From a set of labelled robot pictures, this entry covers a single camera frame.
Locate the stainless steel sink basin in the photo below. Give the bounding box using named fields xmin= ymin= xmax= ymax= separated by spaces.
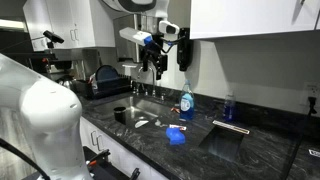
xmin=93 ymin=94 xmax=175 ymax=130

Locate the white wall cabinet with handles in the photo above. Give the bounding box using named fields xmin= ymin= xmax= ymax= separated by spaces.
xmin=22 ymin=0 xmax=116 ymax=52

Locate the countertop trash chute opening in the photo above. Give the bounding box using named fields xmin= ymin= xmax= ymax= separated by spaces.
xmin=198 ymin=119 xmax=251 ymax=163

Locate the shiny metal kettle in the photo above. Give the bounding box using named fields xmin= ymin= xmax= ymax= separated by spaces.
xmin=56 ymin=75 xmax=77 ymax=92

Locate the dark blue plate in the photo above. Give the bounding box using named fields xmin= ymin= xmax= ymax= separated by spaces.
xmin=95 ymin=64 xmax=118 ymax=83

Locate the white base cabinet with handles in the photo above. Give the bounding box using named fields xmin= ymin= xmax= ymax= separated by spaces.
xmin=79 ymin=116 xmax=169 ymax=180

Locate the black dish rack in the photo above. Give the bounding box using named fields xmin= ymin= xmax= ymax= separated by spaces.
xmin=74 ymin=74 xmax=133 ymax=100

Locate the black power plug cable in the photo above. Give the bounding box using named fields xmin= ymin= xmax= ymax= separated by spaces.
xmin=281 ymin=96 xmax=318 ymax=180

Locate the black wall soap dispenser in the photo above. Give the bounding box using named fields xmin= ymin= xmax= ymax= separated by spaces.
xmin=176 ymin=27 xmax=195 ymax=72

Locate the black clamp with orange tip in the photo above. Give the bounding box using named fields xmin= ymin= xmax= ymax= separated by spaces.
xmin=83 ymin=146 xmax=142 ymax=180

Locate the blue cloth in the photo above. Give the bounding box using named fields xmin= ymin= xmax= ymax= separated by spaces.
xmin=165 ymin=127 xmax=187 ymax=146

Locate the white label sticker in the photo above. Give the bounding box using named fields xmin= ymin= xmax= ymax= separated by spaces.
xmin=308 ymin=148 xmax=320 ymax=158

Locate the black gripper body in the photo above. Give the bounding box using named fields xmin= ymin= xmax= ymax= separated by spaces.
xmin=142 ymin=40 xmax=169 ymax=73

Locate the white wall power outlet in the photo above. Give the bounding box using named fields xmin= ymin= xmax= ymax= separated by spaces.
xmin=301 ymin=81 xmax=320 ymax=108

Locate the black cup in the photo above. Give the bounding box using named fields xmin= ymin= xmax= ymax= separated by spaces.
xmin=113 ymin=106 xmax=128 ymax=125

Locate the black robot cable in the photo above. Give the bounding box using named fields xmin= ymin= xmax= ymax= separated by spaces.
xmin=0 ymin=137 xmax=52 ymax=180

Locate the black camera on stand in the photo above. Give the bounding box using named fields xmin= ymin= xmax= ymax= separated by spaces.
xmin=42 ymin=29 xmax=65 ymax=50

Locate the wide white wall cabinet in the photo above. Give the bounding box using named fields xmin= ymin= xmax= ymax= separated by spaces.
xmin=189 ymin=0 xmax=320 ymax=41

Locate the small red white packet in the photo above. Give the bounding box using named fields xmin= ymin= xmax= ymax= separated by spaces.
xmin=168 ymin=124 xmax=188 ymax=132

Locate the small blue liquid bottle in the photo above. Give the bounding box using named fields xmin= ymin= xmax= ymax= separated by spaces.
xmin=222 ymin=93 xmax=237 ymax=123

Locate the white scrap in sink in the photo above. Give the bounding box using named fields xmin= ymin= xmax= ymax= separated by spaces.
xmin=134 ymin=119 xmax=150 ymax=129

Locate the large blue dish soap bottle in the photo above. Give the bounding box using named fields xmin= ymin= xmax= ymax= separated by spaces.
xmin=179 ymin=79 xmax=196 ymax=121

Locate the chrome sink faucet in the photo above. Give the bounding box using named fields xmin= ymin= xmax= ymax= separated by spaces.
xmin=132 ymin=65 xmax=167 ymax=101

